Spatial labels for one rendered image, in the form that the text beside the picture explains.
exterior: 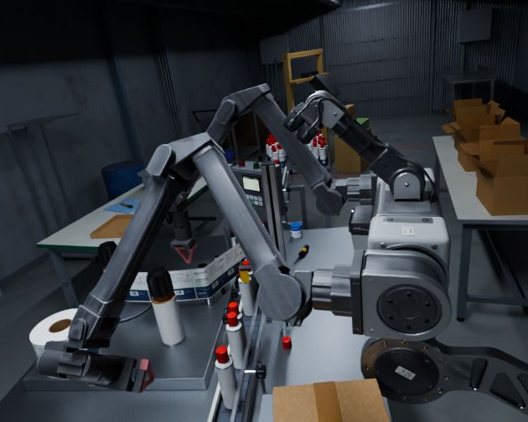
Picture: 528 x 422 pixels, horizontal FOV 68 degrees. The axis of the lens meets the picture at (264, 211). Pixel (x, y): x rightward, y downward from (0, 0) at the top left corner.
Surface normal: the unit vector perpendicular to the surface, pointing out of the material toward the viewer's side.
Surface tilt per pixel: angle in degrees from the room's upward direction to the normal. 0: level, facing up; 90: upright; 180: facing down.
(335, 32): 90
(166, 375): 0
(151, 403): 0
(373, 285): 90
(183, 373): 0
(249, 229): 49
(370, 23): 90
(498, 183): 90
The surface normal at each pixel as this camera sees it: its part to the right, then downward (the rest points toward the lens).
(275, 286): -0.31, -0.29
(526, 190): -0.19, 0.40
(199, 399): -0.12, -0.92
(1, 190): 0.95, 0.00
